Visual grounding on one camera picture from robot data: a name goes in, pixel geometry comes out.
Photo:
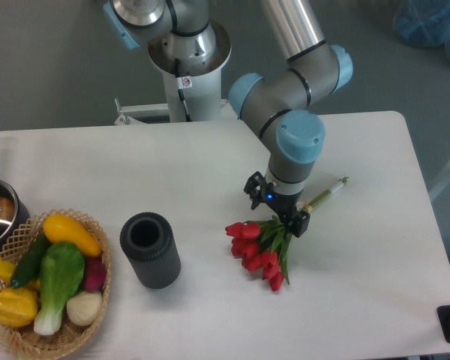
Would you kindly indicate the green bok choy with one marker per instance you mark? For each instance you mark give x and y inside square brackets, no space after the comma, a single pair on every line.
[61,273]

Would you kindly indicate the white garlic bulb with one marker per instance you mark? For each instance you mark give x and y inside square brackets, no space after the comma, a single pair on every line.
[84,307]

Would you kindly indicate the small yellow gourd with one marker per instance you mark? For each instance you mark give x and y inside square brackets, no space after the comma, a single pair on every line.
[6,270]

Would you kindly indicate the dark green cucumber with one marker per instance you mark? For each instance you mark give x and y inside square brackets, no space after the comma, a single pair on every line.
[28,268]

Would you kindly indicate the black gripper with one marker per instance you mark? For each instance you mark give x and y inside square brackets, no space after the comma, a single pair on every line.
[283,205]

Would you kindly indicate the yellow bell pepper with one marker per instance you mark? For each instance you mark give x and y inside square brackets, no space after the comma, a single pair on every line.
[18,307]

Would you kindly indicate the blue plastic bag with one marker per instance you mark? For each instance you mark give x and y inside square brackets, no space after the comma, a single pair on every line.
[424,24]

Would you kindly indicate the dark grey ribbed vase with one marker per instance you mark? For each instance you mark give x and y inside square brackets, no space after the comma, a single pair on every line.
[148,242]

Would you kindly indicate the woven wicker basket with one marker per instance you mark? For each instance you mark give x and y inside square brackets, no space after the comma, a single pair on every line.
[24,342]

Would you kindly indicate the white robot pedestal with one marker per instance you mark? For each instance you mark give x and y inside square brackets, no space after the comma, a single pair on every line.
[191,69]

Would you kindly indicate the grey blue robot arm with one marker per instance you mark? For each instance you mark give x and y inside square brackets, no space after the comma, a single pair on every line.
[275,111]

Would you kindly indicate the red tulip bouquet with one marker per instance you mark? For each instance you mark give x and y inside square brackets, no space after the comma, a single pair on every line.
[262,245]

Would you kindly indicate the yellow squash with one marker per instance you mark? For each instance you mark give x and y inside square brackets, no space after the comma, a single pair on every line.
[62,228]

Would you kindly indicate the purple red beet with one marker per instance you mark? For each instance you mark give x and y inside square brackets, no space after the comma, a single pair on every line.
[94,275]

